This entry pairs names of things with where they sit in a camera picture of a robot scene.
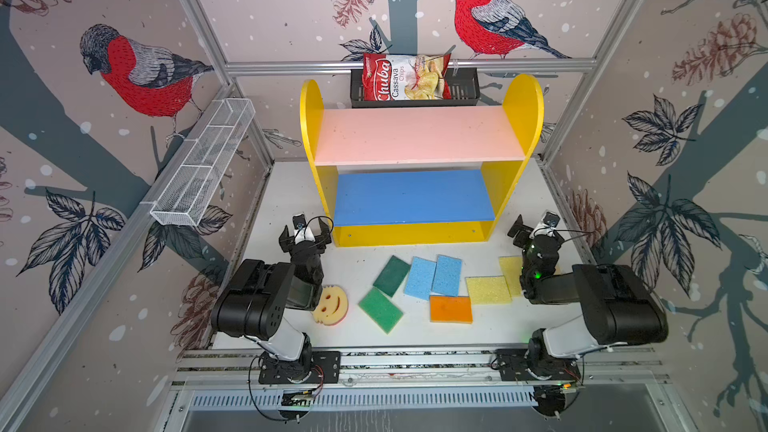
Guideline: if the red cassava chips bag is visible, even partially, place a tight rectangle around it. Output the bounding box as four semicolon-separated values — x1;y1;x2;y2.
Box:
362;53;452;102

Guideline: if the aluminium front rail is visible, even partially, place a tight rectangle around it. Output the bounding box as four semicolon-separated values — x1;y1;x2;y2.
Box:
171;345;671;387

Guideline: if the orange sponge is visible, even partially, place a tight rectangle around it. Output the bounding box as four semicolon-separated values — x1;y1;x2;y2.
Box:
429;295;473;324

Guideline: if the black wire basket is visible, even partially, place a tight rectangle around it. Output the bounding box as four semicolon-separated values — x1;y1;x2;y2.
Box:
350;68;480;108

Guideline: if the yellow shelf unit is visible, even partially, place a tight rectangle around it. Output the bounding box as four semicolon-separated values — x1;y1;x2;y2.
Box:
299;75;545;247

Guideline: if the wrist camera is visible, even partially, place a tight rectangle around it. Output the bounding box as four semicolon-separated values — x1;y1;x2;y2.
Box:
534;210;561;235
292;214;307;235

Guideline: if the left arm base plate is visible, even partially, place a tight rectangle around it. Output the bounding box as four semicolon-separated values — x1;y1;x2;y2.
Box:
255;351;341;386

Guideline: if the light blue sponge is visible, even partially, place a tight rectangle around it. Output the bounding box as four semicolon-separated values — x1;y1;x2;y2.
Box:
431;255;463;297
404;257;437;300

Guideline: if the light green scrub sponge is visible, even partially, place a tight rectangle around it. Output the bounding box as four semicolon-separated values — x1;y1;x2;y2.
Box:
358;288;404;334

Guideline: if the dark green scrub sponge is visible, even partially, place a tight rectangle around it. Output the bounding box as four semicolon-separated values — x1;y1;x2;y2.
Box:
373;256;410;298

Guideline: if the yellow sponge rear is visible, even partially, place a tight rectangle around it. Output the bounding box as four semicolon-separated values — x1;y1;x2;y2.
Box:
499;256;523;298

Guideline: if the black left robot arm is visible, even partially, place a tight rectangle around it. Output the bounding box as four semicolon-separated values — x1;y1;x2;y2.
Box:
210;214;334;382

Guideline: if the yellow sponge front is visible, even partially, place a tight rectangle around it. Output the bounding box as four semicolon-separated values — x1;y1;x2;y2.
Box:
466;276;512;306

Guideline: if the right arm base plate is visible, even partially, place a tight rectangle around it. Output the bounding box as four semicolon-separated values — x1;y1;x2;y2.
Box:
489;348;582;383

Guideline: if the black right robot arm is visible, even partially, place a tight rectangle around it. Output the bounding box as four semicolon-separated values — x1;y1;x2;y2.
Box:
508;211;669;380

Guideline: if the white mesh wall basket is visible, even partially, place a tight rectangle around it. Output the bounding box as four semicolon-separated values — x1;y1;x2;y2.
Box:
150;98;255;227

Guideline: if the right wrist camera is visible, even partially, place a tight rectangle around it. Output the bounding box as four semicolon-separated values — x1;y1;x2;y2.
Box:
534;210;561;235

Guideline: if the yellow smiley face sponge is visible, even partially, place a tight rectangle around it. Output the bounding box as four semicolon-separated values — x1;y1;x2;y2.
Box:
312;286;349;326

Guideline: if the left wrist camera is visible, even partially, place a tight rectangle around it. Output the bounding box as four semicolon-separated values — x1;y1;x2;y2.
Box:
292;214;307;235

